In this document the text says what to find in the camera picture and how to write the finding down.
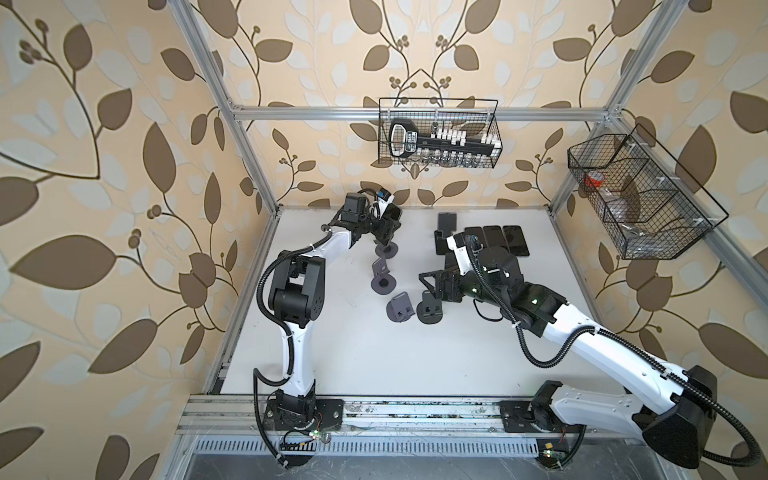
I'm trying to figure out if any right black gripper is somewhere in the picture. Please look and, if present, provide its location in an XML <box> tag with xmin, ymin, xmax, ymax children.
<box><xmin>419</xmin><ymin>260</ymin><xmax>505</xmax><ymax>311</ymax></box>

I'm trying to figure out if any black phone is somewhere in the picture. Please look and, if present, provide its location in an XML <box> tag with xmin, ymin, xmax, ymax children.
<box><xmin>464</xmin><ymin>226</ymin><xmax>487</xmax><ymax>248</ymax></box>

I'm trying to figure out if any green phone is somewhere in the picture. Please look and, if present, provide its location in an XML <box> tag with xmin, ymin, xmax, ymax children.
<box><xmin>483</xmin><ymin>225</ymin><xmax>508</xmax><ymax>249</ymax></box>

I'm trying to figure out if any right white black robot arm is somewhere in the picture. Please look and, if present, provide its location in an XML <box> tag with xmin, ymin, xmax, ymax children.
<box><xmin>418</xmin><ymin>232</ymin><xmax>762</xmax><ymax>469</ymax></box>

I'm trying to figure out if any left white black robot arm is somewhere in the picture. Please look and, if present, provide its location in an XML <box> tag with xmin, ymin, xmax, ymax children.
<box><xmin>253</xmin><ymin>188</ymin><xmax>402</xmax><ymax>425</ymax></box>

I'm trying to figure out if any back left round stand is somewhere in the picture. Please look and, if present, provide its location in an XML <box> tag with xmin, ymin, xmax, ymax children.
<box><xmin>375</xmin><ymin>242</ymin><xmax>399</xmax><ymax>260</ymax></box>

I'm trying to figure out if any front right black stand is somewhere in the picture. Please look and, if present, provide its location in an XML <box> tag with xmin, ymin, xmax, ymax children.
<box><xmin>416</xmin><ymin>290</ymin><xmax>443</xmax><ymax>325</ymax></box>

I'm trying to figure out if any black stand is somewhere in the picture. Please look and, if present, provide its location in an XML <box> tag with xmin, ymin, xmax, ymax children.
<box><xmin>416</xmin><ymin>290</ymin><xmax>443</xmax><ymax>325</ymax></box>
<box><xmin>433</xmin><ymin>212</ymin><xmax>457</xmax><ymax>255</ymax></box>

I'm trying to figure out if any purple round stand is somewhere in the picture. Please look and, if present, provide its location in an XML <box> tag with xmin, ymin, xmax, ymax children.
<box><xmin>371</xmin><ymin>257</ymin><xmax>397</xmax><ymax>295</ymax></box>

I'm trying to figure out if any front left purple stand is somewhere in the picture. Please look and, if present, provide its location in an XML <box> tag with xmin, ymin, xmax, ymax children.
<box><xmin>386</xmin><ymin>292</ymin><xmax>416</xmax><ymax>323</ymax></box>

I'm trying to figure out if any back right black stand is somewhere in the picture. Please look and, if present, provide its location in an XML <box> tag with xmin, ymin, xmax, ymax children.
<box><xmin>433</xmin><ymin>212</ymin><xmax>457</xmax><ymax>255</ymax></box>

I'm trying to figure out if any red capped clear item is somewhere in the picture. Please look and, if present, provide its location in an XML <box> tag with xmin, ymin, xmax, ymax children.
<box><xmin>583</xmin><ymin>170</ymin><xmax>605</xmax><ymax>193</ymax></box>

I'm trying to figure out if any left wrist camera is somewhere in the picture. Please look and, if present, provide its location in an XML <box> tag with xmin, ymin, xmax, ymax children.
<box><xmin>373</xmin><ymin>188</ymin><xmax>394</xmax><ymax>218</ymax></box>

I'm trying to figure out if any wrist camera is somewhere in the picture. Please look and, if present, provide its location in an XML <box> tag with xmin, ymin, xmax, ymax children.
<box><xmin>446</xmin><ymin>232</ymin><xmax>482</xmax><ymax>276</ymax></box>
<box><xmin>373</xmin><ymin>188</ymin><xmax>394</xmax><ymax>218</ymax></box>

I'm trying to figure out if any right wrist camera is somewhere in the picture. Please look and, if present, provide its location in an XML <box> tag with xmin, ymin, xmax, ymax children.
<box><xmin>446</xmin><ymin>232</ymin><xmax>482</xmax><ymax>276</ymax></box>

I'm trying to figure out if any back wire basket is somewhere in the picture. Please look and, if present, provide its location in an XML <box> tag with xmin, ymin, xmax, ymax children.
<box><xmin>378</xmin><ymin>96</ymin><xmax>503</xmax><ymax>169</ymax></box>

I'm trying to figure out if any wire basket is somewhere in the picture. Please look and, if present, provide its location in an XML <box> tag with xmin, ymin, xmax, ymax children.
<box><xmin>567</xmin><ymin>124</ymin><xmax>729</xmax><ymax>260</ymax></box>
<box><xmin>378</xmin><ymin>96</ymin><xmax>503</xmax><ymax>169</ymax></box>

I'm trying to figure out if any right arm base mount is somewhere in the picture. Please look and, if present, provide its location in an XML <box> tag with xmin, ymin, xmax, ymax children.
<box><xmin>498</xmin><ymin>400</ymin><xmax>584</xmax><ymax>435</ymax></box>

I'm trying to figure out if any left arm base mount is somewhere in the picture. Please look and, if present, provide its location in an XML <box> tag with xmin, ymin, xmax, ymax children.
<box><xmin>263</xmin><ymin>395</ymin><xmax>345</xmax><ymax>431</ymax></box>

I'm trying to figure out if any right wire basket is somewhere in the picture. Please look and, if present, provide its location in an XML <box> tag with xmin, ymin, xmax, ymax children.
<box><xmin>567</xmin><ymin>124</ymin><xmax>729</xmax><ymax>260</ymax></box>

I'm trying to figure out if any front aluminium rail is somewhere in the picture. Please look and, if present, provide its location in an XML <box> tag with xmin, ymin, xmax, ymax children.
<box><xmin>173</xmin><ymin>393</ymin><xmax>673</xmax><ymax>458</ymax></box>

